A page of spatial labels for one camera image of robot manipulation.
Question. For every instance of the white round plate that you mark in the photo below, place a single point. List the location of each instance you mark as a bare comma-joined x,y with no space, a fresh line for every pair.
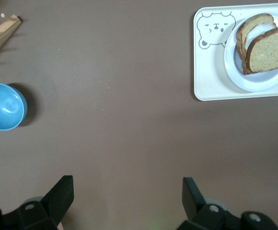
256,81

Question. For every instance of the wooden drying rack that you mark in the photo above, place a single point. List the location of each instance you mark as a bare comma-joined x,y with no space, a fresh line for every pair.
0,36

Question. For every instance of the cream bear print tray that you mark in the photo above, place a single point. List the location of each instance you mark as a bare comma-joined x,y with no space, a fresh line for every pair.
208,72

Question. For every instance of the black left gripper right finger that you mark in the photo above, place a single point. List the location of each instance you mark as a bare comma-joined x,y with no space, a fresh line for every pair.
213,218

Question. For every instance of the fried egg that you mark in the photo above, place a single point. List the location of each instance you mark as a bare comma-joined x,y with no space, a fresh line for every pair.
260,30

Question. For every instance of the plain brown bread slice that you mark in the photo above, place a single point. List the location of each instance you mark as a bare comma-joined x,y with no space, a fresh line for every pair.
270,52

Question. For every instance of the blue bowl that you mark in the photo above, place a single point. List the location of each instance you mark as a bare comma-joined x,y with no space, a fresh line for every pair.
4,106

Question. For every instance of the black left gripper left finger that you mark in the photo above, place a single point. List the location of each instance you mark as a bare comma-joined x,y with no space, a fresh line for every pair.
33,215

